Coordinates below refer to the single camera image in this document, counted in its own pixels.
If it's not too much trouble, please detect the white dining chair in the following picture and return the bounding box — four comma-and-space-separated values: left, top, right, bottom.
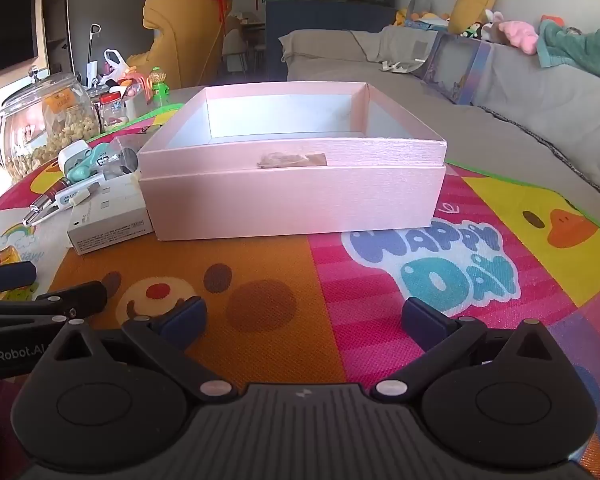
223, 28, 247, 73

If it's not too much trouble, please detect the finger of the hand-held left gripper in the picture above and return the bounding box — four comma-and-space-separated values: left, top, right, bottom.
0, 281, 108, 331
0, 261, 37, 295

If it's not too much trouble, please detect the white paper item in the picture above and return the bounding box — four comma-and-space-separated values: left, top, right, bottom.
380, 57, 423, 73

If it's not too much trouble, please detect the yellow armchair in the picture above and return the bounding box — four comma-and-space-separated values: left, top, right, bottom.
142, 0, 228, 90

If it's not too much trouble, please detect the white printed carton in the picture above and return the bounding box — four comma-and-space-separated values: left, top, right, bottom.
66, 172, 154, 257

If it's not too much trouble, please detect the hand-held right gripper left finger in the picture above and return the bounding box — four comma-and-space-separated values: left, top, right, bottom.
40, 296, 233, 403

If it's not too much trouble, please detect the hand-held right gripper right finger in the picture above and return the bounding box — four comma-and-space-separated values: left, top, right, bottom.
371, 297, 568, 403

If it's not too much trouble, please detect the colourful cartoon printed mat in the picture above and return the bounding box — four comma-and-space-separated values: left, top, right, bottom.
0, 102, 600, 480

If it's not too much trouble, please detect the small red-lidded plastic jar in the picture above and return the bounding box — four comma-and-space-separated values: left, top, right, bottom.
98, 91, 129, 128

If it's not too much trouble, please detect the large glass jar of nuts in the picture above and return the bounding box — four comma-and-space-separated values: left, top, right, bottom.
0, 66, 101, 184

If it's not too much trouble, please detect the green gumball toy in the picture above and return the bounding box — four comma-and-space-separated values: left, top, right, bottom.
149, 66, 172, 108

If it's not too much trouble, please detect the white plug adapter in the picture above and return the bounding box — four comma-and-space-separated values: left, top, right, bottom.
57, 141, 92, 171

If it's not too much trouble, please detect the pink plush toy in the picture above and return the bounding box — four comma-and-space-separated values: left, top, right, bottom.
497, 20, 540, 56

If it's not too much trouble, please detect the grey sofa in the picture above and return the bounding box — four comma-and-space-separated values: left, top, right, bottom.
278, 27, 600, 211

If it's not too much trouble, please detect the pink cardboard box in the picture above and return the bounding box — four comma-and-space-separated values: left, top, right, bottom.
137, 81, 448, 242

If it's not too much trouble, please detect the teal plastic crank tool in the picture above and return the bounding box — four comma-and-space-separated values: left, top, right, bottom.
66, 152, 106, 182

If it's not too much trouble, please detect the teal cloth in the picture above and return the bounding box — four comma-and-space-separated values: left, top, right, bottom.
536, 20, 600, 83

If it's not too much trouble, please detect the orange pink toy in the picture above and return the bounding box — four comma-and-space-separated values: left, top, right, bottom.
120, 72, 147, 99

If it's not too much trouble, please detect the white labelled stick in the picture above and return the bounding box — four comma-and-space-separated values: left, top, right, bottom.
56, 183, 101, 207

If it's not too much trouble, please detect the yellow cushion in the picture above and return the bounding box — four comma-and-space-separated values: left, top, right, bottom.
448, 0, 502, 36

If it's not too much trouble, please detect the white plastic bag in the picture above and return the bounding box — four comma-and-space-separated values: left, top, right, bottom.
102, 49, 131, 81

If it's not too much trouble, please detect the purple picture box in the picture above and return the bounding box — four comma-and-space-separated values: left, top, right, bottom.
420, 32, 493, 106

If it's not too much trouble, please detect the white floor cleaner handle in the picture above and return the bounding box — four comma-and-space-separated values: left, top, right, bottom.
82, 23, 102, 86

